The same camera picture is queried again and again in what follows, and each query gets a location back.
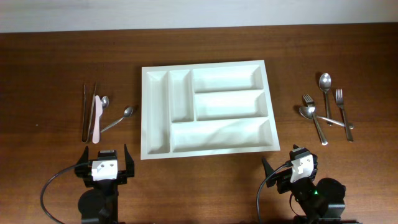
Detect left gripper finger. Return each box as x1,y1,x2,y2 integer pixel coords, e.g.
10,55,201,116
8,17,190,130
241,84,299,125
76,146,90,165
124,144,134,171

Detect pink plastic knife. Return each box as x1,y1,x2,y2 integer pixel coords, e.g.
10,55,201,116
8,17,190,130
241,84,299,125
92,95,103,144

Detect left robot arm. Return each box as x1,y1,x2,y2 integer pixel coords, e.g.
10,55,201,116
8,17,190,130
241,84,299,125
74,146,134,224

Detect steel kitchen tongs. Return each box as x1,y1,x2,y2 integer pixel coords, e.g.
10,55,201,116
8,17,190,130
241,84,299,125
81,83,97,144

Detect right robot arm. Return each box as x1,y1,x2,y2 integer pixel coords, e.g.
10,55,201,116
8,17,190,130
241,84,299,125
256,144,357,223

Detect steel fork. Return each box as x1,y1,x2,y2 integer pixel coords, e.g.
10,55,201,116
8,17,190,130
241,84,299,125
335,89,354,142
303,94,328,146

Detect teaspoon with textured handle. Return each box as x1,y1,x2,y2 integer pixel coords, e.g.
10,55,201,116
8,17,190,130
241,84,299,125
100,106,135,133

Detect steel tablespoon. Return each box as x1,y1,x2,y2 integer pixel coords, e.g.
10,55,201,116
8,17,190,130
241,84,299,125
298,106,345,127
318,73,331,118

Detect white plastic cutlery tray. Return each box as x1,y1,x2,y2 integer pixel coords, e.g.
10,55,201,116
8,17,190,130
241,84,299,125
141,60,280,160

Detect small teaspoon under knife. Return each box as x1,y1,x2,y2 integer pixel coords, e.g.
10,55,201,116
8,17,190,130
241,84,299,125
101,96,109,110

